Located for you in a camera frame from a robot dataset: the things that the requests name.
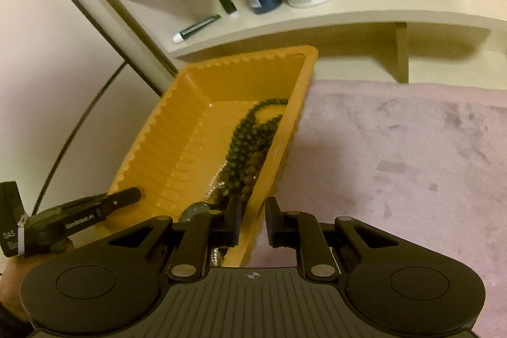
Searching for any person's left hand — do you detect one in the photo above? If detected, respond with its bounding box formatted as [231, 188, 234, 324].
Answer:
[0, 238, 76, 323]

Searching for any curved grey pole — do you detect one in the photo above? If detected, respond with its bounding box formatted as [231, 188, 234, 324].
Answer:
[20, 0, 179, 97]

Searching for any dark bead necklace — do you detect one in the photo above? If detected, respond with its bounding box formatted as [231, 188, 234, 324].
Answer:
[220, 96, 290, 200]

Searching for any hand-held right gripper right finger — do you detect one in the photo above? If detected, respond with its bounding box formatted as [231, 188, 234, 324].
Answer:
[264, 197, 409, 280]

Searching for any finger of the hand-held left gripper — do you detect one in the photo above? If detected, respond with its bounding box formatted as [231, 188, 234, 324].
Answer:
[97, 187, 142, 220]

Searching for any black cable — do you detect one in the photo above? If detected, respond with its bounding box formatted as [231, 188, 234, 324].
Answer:
[34, 63, 127, 212]

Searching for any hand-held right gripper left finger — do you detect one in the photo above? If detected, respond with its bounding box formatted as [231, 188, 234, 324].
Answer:
[107, 197, 243, 280]

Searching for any yellow plastic tray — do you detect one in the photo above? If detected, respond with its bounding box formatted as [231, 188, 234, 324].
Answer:
[107, 45, 319, 267]

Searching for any beige wooden shelf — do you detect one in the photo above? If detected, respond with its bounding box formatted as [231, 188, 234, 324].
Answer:
[24, 0, 507, 83]

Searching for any black slim tube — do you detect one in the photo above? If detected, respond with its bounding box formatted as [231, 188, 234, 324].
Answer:
[173, 14, 221, 44]

